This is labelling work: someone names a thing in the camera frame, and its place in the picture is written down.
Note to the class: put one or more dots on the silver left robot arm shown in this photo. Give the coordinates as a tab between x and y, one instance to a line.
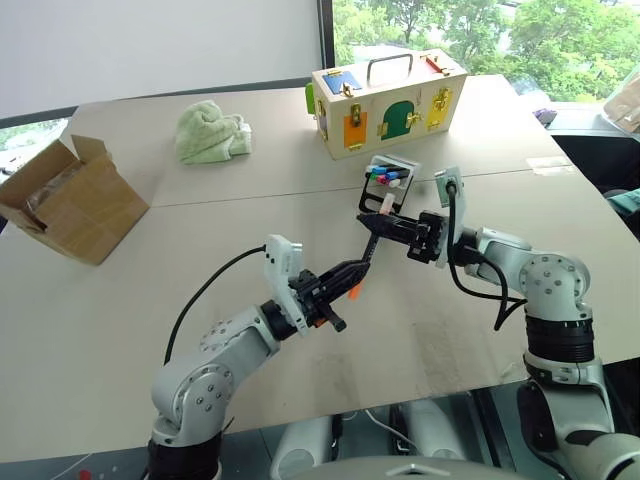
200	390

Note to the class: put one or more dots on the light green towel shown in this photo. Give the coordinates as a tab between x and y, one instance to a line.
207	132

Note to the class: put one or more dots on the magenta marker pen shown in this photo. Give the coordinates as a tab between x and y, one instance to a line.
382	179

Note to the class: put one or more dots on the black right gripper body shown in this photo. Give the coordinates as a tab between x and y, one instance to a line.
427	240

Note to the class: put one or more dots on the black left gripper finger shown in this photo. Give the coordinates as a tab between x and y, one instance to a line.
347	269
347	287

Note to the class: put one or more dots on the white rounded robot leg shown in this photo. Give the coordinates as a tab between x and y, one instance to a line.
300	445
430	430

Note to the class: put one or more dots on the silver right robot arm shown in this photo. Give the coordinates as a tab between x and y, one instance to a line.
550	280

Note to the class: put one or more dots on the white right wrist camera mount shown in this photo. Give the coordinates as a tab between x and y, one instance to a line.
450	177

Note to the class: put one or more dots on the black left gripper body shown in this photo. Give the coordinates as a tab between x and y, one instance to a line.
311	299

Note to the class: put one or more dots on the teal cloth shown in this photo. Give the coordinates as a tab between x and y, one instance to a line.
627	201

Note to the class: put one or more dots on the brown cardboard box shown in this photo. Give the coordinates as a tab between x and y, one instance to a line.
85	210

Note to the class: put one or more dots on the blue marker pen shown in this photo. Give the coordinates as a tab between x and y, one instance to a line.
392	174

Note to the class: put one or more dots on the tray of coloured markers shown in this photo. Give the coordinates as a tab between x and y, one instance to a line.
367	197

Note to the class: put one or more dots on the black window frame post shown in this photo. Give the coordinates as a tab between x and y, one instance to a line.
327	35

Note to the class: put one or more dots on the pen with pink cap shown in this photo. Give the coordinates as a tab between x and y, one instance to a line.
387	204

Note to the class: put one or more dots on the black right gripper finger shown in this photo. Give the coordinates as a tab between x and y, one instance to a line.
395	221
397	234

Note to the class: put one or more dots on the clear tape strip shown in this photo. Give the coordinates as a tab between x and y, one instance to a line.
552	165

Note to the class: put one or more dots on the grey robot torso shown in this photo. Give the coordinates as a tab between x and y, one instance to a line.
405	470

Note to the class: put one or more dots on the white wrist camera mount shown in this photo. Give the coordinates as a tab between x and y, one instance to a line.
450	177
280	270

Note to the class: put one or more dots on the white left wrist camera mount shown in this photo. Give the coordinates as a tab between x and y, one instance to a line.
280	270

